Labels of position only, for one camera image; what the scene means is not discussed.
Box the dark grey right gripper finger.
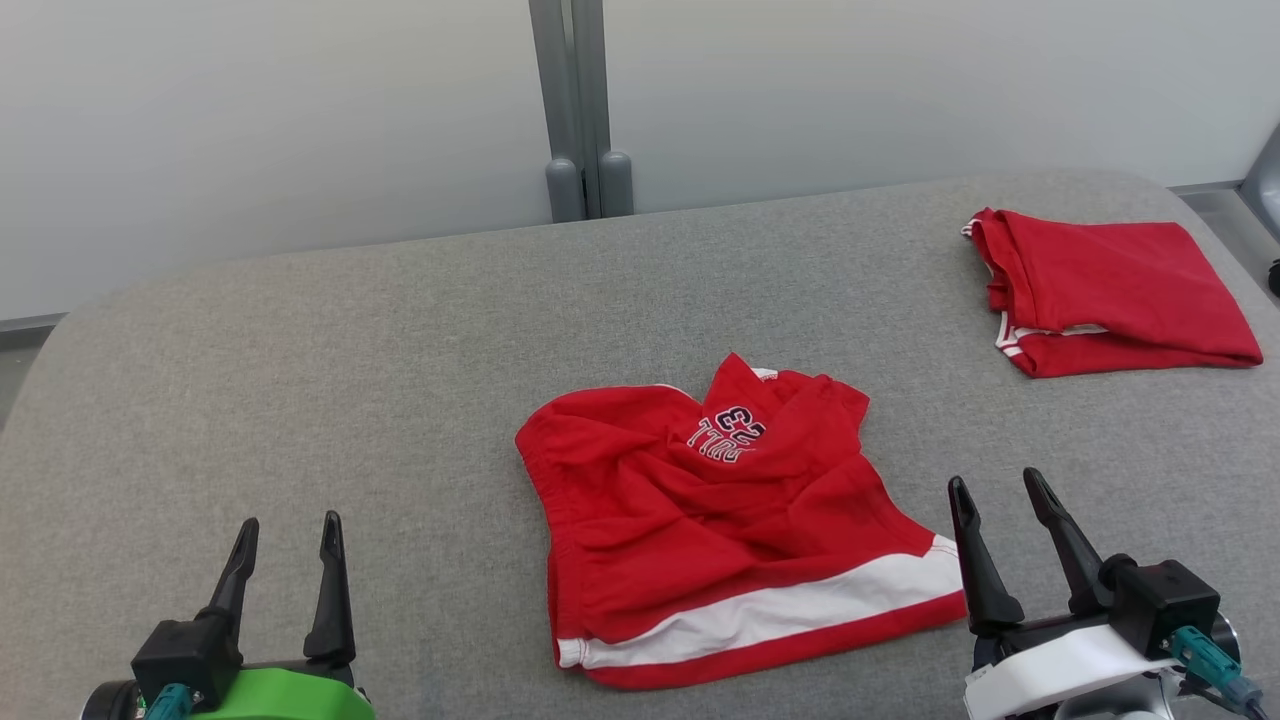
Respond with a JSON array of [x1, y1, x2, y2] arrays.
[[947, 476, 1026, 636], [1022, 467, 1114, 616]]

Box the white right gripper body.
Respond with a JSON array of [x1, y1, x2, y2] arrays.
[[963, 610, 1183, 720]]

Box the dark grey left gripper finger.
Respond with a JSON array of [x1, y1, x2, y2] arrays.
[[195, 517, 261, 651], [303, 511, 358, 671]]

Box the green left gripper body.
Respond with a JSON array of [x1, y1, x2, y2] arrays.
[[195, 658, 377, 720]]

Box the red jersey thin white stripes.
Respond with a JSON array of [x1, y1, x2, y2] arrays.
[[962, 207, 1264, 379]]

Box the red shorts wide white band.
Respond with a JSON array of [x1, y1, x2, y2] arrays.
[[515, 352, 969, 691]]

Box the teal plug left camera cable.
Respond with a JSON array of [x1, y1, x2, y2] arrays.
[[140, 682, 196, 720]]

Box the teal plug camera cable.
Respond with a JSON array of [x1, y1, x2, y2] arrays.
[[140, 682, 196, 720], [1170, 625, 1266, 719]]

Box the teal plug right camera cable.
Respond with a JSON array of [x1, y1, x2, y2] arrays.
[[1170, 625, 1266, 719]]

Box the grey partition post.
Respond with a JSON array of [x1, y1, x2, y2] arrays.
[[528, 0, 635, 223], [1240, 125, 1280, 241]]

